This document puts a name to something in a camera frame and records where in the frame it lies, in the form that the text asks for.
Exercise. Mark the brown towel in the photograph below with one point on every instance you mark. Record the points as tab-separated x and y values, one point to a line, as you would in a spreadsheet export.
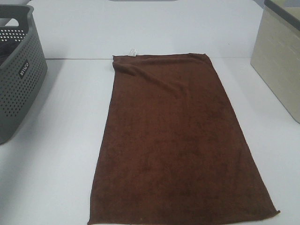
173	152

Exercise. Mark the grey perforated plastic basket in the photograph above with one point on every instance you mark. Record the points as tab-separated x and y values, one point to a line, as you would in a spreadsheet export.
22	67

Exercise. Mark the beige plastic bin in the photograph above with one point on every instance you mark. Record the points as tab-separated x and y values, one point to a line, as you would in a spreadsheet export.
276	54

